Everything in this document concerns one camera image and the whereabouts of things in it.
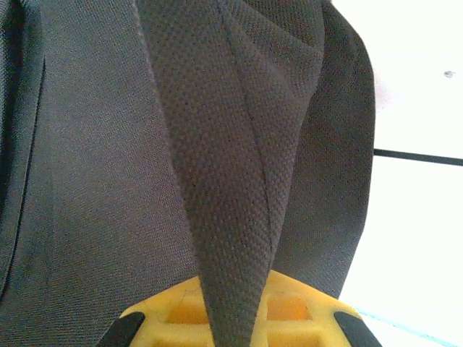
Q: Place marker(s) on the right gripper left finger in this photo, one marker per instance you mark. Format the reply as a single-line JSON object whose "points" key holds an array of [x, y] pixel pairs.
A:
{"points": [[173, 318]]}

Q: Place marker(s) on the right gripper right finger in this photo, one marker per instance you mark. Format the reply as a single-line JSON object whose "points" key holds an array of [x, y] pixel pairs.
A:
{"points": [[307, 318]]}

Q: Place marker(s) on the black backpack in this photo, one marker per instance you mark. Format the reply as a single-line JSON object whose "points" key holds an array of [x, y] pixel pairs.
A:
{"points": [[144, 126]]}

